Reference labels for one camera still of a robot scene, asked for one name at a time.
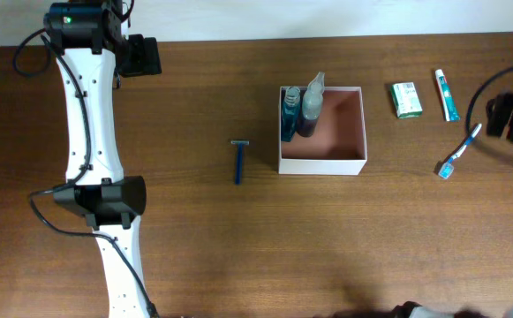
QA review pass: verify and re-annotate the teal mouthwash bottle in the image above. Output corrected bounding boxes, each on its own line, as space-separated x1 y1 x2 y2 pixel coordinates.
281 87 301 142

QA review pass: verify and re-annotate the clear purple spray bottle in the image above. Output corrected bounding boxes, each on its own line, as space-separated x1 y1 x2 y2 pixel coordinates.
297 72 325 138

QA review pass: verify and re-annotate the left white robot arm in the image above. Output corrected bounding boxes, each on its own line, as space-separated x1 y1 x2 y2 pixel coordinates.
43 1 162 317

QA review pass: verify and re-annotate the blue disposable razor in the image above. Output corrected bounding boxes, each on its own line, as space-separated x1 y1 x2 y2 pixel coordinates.
230 140 250 186

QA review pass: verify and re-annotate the white box pink interior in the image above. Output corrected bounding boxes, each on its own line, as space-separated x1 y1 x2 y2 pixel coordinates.
277 87 368 176

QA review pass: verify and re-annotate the green white soap box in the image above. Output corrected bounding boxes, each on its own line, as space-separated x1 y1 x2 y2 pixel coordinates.
390 82 423 118

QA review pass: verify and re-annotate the white teal toothpaste tube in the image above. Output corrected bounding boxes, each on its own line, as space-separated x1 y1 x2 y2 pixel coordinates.
434 69 460 122

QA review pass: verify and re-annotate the blue white toothbrush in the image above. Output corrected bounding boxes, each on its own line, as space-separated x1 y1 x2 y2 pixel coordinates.
437 123 482 179

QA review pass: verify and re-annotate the left black cable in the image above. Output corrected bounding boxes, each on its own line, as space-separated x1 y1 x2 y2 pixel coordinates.
11 0 161 318

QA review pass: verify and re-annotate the black cable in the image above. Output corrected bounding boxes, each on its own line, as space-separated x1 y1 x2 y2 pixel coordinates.
464 60 513 169
11 0 161 318

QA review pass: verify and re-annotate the right black cable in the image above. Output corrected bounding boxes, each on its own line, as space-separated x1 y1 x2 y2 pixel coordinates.
464 60 513 169

